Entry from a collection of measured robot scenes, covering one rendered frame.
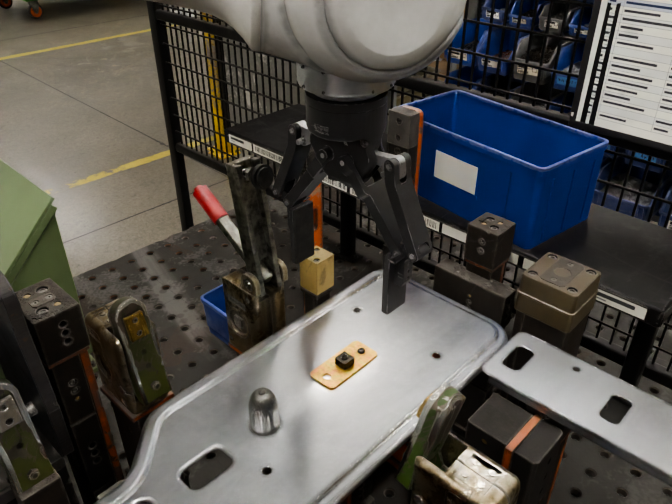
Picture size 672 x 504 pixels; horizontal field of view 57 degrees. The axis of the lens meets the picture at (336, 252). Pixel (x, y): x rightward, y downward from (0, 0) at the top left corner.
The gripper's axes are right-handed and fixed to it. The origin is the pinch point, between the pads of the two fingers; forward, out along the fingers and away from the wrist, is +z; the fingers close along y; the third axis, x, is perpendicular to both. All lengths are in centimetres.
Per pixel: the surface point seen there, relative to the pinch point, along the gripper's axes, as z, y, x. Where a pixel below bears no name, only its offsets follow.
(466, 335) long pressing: 13.5, 7.6, 14.5
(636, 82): -10, 7, 54
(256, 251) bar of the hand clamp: 2.7, -13.6, -1.3
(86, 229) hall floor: 113, -226, 62
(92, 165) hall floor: 113, -291, 100
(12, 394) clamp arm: 4.5, -13.5, -31.4
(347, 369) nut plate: 13.1, 1.0, -0.7
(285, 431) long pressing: 13.4, 2.4, -11.9
